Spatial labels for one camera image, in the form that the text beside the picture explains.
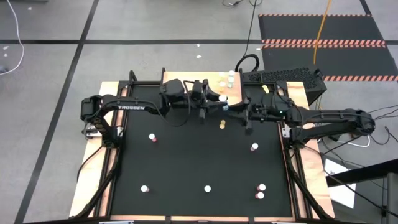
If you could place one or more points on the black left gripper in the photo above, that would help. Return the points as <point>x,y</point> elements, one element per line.
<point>197,95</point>

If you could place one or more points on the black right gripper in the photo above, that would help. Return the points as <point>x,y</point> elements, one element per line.
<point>265,109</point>

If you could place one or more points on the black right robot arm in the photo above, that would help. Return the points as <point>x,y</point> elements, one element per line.
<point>326,119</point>

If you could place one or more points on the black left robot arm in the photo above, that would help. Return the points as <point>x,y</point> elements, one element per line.
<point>130,107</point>

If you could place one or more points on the red medicine bottle white cap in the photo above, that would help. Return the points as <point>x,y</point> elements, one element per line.
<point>261,187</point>
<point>260,195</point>
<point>151,136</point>

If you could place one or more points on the small yellow tag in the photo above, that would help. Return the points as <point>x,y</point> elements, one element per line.
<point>265,89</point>

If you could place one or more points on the black perforated computer tower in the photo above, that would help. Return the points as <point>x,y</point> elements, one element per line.
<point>280,76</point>

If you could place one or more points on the black table mat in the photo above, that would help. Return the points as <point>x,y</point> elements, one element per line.
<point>186,161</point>

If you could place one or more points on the black floor mat orange stripes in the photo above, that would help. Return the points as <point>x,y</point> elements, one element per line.
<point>289,59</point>
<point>295,28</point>

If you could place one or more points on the white paper sheet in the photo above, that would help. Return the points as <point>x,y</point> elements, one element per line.
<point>342,193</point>

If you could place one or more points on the black metal beam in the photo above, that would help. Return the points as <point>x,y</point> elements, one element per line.
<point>367,172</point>

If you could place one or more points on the black aluminium table frame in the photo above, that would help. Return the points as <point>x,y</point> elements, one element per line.
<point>281,88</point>

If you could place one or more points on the grey metal post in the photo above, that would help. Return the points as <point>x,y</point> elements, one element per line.
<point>392,199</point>

